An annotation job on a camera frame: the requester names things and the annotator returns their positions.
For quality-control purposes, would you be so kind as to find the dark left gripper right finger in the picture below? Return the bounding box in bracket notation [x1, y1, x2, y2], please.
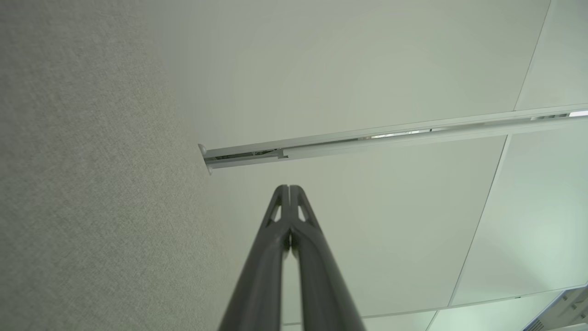
[290, 185, 367, 331]

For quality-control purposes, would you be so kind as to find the grey metal fixture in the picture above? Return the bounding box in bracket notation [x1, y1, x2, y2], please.
[523, 284, 588, 331]

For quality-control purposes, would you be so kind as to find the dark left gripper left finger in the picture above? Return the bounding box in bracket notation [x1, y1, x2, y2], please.
[218, 184, 292, 331]

